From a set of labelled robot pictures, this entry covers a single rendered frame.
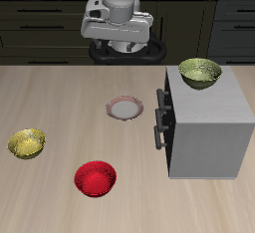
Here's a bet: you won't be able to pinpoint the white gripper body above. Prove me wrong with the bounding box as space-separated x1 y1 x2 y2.
80 10 154 44

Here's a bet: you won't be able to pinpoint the white plate with pink rim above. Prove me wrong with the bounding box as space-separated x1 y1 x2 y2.
105 95 145 121

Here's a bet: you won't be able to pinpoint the green bowl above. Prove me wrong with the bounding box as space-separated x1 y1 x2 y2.
177 57 223 92

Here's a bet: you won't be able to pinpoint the yellow bowl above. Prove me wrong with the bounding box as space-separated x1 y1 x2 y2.
6 127 47 160

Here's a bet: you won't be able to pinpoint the red bowl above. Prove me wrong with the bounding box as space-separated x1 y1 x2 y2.
73 159 118 199

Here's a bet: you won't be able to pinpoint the dark kitchen cupboards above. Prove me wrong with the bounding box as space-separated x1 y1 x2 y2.
0 0 221 67

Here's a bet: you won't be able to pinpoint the grey kitchen drawer unit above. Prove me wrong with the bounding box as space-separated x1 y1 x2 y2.
206 0 255 67

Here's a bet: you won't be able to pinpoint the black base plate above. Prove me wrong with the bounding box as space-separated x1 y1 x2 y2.
88 32 167 66

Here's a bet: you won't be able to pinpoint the grey cabinet with dark handles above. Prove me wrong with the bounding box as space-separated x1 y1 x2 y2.
152 65 255 180

